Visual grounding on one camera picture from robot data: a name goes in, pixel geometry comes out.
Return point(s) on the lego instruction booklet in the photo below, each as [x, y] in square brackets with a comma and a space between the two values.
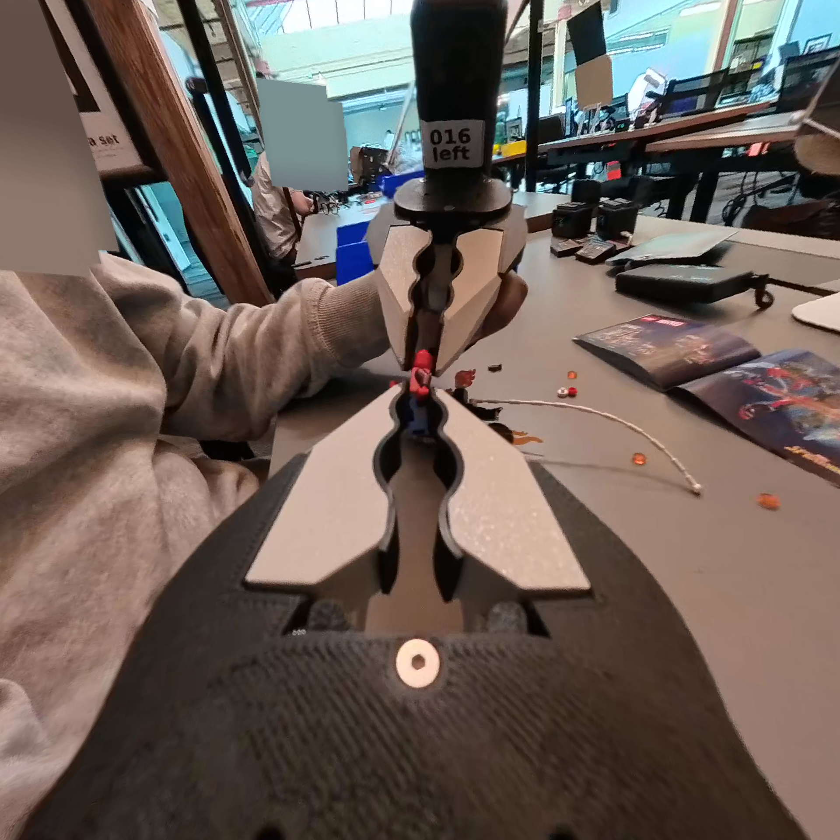
[689, 354]

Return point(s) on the black floor lamp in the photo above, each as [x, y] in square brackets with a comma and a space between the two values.
[535, 98]

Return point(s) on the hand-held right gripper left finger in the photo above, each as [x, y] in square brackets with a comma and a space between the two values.
[321, 518]

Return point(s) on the black and tan hanging board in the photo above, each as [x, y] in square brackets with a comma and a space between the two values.
[590, 59]

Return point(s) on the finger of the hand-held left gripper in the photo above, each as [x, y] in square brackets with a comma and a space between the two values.
[395, 282]
[479, 275]

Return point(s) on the grey flat pouch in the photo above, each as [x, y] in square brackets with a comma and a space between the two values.
[676, 246]

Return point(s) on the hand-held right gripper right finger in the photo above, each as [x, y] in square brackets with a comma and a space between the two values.
[512, 518]

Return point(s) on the framed black white marker sign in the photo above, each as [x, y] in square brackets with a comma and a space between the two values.
[115, 148]

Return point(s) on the wooden post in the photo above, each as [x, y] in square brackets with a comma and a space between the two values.
[184, 164]

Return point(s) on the red blue lego minifigure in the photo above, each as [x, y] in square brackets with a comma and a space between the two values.
[422, 377]

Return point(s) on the brown background desk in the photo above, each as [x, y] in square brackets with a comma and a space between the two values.
[656, 134]

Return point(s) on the blue plastic storage bin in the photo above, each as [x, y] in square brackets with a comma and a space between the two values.
[354, 262]
[400, 185]

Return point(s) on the orange lego flame piece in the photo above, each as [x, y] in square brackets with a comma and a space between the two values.
[525, 438]

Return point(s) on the person's grey hoodie torso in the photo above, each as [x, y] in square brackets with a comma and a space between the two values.
[79, 492]

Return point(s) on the person's left hand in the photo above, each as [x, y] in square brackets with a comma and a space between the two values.
[508, 302]

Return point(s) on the black lego motorcycle with rider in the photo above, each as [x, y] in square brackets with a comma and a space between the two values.
[485, 412]

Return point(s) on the silver laptop stand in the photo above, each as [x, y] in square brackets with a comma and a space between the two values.
[820, 312]

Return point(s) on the flat black battery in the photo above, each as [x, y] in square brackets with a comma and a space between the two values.
[564, 247]
[596, 250]

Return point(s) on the black metal stand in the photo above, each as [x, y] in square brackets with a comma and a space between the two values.
[222, 98]

